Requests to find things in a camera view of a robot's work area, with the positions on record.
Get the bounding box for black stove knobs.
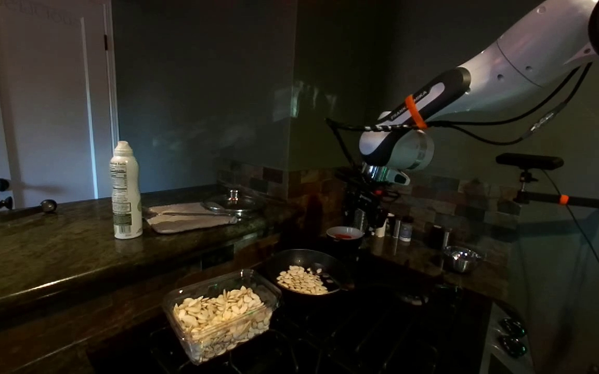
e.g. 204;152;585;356
497;316;533;359

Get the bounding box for folded light cloth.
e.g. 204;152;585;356
144;200;238;236

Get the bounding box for black gas stove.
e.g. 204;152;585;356
90;274;497;374

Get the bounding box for small spice jars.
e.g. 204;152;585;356
372;212;450;251

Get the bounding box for small metal bowl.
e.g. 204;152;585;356
443;242;486;274

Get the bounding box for white spray can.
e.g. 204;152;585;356
108;140;146;240

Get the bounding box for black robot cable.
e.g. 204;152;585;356
324;61;597;152

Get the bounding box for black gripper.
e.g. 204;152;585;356
345;178;392;227

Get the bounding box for black handled scoop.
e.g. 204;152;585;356
0;196;59;223

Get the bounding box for black camera on stand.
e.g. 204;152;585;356
494;150;599;225

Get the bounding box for clear plastic popcorn container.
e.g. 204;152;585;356
159;265;283;366

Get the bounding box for black frying pan with popcorn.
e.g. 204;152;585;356
260;244;358;301

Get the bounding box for shiny metal dish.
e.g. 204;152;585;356
202;189;253;219

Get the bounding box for orange cable strap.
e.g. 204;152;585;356
403;94;429;133

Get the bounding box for black bowl white inside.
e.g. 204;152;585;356
324;225;367;244

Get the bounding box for white door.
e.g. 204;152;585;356
0;0;120;210

